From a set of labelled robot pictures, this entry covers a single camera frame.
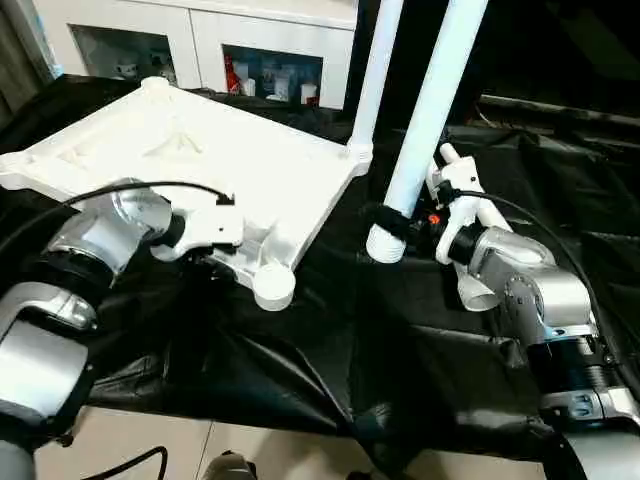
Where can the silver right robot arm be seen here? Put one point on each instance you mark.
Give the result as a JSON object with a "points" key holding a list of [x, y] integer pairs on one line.
{"points": [[525, 280]]}

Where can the grey rounded robot foot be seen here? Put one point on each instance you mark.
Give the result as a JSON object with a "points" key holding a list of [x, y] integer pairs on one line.
{"points": [[232, 467]]}

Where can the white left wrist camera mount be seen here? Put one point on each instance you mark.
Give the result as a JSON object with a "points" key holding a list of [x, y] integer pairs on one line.
{"points": [[210, 225]]}

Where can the grey robot torso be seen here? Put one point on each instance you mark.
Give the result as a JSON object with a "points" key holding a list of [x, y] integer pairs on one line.
{"points": [[12, 460]]}

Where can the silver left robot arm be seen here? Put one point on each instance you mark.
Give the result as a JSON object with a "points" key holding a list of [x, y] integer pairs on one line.
{"points": [[115, 220]]}

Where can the red item behind glass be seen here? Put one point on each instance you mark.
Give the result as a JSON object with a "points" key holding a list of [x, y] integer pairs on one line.
{"points": [[231, 75]]}

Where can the white cabinet with glass doors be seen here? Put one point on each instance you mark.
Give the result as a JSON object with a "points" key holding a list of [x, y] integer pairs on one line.
{"points": [[200, 35]]}

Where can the long black rod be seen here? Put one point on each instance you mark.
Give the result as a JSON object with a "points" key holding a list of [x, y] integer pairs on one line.
{"points": [[560, 107]]}

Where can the white plastic table top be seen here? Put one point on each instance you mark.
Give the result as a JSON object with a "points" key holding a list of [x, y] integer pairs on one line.
{"points": [[175, 140]]}

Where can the black mat cover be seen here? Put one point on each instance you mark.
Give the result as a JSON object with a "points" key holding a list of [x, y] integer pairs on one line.
{"points": [[575, 200]]}

